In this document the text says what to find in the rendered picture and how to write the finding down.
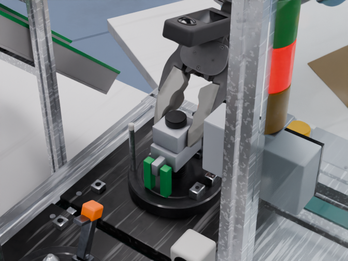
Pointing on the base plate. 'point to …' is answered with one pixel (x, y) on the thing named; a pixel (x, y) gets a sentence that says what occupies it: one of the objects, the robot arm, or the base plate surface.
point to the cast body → (172, 142)
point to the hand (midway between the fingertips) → (173, 129)
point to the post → (242, 124)
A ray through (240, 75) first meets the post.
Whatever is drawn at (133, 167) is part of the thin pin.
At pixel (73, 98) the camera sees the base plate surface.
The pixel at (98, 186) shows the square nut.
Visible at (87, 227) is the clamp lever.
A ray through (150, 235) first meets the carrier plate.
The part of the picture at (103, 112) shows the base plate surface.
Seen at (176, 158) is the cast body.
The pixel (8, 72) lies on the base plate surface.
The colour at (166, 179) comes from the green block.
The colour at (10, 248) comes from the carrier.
